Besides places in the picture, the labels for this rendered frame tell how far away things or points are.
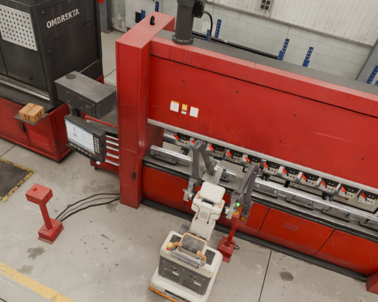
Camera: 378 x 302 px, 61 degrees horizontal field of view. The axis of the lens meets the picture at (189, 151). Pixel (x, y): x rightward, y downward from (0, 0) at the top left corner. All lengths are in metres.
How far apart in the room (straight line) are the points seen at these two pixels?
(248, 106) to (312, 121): 0.59
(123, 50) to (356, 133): 2.17
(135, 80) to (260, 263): 2.65
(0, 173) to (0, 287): 1.66
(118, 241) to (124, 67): 2.14
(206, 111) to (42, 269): 2.51
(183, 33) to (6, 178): 3.21
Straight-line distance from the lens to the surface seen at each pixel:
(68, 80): 3.12
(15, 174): 5.07
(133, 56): 2.98
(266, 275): 4.22
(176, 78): 3.14
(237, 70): 2.92
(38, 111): 4.24
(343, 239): 4.09
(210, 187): 2.94
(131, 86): 3.14
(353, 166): 3.45
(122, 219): 4.34
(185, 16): 2.96
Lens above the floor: 3.57
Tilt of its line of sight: 43 degrees down
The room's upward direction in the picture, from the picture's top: 10 degrees clockwise
